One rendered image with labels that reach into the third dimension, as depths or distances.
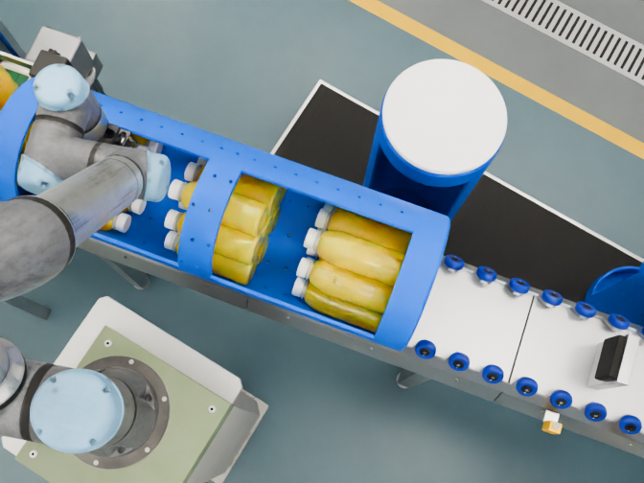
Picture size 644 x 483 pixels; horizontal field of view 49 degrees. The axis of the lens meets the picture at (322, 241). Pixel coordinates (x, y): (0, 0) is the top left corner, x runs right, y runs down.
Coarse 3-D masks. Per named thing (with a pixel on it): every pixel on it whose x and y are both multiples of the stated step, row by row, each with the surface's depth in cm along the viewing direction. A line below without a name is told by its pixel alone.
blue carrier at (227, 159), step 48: (96, 96) 141; (0, 144) 134; (192, 144) 136; (240, 144) 141; (0, 192) 139; (288, 192) 155; (336, 192) 134; (144, 240) 153; (192, 240) 133; (288, 240) 157; (432, 240) 131; (240, 288) 139; (288, 288) 152; (384, 336) 134
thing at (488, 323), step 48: (192, 288) 166; (432, 288) 159; (480, 288) 159; (336, 336) 161; (432, 336) 156; (480, 336) 156; (528, 336) 156; (576, 336) 157; (480, 384) 157; (576, 384) 154; (576, 432) 160
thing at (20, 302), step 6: (6, 300) 214; (12, 300) 218; (18, 300) 222; (24, 300) 226; (30, 300) 230; (12, 306) 221; (18, 306) 223; (24, 306) 227; (30, 306) 231; (36, 306) 236; (42, 306) 240; (30, 312) 233; (36, 312) 238; (42, 312) 242; (48, 312) 247; (42, 318) 244
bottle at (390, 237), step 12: (336, 216) 141; (348, 216) 141; (360, 216) 141; (324, 228) 142; (336, 228) 140; (348, 228) 140; (360, 228) 140; (372, 228) 140; (384, 228) 140; (396, 228) 141; (372, 240) 139; (384, 240) 139; (396, 240) 139; (408, 240) 139
